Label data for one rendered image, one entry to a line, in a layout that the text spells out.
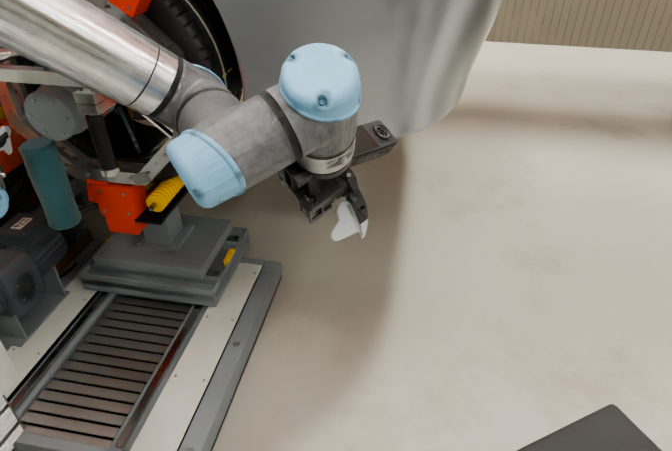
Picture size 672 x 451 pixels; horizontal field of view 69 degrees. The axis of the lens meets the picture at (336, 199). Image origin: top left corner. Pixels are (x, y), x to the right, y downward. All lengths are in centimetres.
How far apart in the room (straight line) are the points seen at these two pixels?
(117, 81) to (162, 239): 135
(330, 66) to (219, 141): 12
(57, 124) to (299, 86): 98
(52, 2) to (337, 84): 26
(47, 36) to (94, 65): 4
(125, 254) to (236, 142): 145
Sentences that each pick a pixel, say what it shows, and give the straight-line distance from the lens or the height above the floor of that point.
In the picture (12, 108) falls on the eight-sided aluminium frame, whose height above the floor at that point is 79.
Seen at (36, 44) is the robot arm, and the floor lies 121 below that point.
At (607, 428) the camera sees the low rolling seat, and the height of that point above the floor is 34.
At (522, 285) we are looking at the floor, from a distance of 207.
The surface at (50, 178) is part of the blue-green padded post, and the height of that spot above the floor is 65.
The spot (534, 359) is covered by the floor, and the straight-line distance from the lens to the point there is 182.
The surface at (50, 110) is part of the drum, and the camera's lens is 136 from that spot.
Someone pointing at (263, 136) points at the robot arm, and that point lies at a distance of 45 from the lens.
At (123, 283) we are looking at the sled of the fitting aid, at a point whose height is 15.
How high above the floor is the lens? 133
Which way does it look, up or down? 33 degrees down
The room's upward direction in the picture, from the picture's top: straight up
